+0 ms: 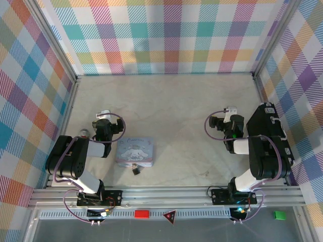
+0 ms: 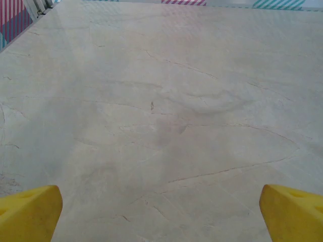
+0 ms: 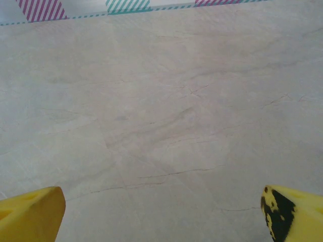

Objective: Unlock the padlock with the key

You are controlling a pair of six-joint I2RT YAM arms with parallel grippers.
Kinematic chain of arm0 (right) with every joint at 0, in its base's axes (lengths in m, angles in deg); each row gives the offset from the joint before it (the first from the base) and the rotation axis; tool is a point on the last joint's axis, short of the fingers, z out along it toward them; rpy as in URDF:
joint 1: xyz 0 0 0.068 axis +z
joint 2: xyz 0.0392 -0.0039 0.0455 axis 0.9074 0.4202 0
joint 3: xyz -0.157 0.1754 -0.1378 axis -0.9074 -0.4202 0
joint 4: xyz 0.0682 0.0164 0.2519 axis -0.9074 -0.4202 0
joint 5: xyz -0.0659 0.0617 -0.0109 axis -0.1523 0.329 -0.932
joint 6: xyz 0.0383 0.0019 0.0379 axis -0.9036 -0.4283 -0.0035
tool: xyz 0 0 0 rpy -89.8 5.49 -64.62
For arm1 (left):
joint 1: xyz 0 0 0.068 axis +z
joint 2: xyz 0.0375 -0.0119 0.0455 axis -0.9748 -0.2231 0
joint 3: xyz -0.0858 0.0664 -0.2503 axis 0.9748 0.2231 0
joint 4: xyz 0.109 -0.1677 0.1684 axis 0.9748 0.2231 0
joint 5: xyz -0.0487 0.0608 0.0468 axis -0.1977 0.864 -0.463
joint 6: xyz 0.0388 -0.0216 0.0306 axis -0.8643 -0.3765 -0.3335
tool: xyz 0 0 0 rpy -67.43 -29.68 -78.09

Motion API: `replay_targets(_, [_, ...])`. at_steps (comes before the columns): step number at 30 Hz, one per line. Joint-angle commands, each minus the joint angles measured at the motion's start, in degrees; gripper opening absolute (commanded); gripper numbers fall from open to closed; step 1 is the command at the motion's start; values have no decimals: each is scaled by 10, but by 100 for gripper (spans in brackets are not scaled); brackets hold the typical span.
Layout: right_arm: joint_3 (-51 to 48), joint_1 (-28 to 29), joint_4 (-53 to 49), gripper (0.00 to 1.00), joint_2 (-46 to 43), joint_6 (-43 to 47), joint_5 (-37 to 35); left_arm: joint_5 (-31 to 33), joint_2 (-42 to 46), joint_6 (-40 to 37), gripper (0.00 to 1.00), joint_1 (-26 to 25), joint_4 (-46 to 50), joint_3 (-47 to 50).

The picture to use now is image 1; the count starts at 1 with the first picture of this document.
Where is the cartoon dog tin box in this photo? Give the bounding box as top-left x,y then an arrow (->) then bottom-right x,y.
115,137 -> 155,168

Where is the black hard case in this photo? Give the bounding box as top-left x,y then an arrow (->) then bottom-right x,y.
246,102 -> 296,167

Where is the black connector board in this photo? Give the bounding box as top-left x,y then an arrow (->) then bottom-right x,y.
230,206 -> 249,221
86,208 -> 113,220

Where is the red black triangle sticker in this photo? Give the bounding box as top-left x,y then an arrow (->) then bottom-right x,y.
162,209 -> 177,225

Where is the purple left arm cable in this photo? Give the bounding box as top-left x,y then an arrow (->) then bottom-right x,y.
51,113 -> 126,224

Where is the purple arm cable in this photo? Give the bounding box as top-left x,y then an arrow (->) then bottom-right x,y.
204,108 -> 282,224
51,113 -> 126,224

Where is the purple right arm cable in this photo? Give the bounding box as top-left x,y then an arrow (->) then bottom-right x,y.
204,108 -> 282,224

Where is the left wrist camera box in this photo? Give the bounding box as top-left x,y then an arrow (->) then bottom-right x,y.
95,109 -> 112,119

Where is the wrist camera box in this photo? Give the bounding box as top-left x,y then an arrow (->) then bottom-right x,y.
223,106 -> 238,124
95,109 -> 112,119

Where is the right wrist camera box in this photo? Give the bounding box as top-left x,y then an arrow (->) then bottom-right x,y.
223,106 -> 238,124

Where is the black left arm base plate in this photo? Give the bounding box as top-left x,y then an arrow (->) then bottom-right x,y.
76,189 -> 124,208

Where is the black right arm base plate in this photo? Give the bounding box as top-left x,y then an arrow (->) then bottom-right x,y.
210,188 -> 258,206

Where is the aluminium frame rail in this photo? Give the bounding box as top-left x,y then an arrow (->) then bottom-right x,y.
28,187 -> 305,210

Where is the grey slotted cable duct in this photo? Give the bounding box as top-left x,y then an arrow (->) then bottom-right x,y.
37,208 -> 253,220

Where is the aluminium corner post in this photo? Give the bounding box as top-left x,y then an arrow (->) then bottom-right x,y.
251,0 -> 303,78
26,0 -> 80,85

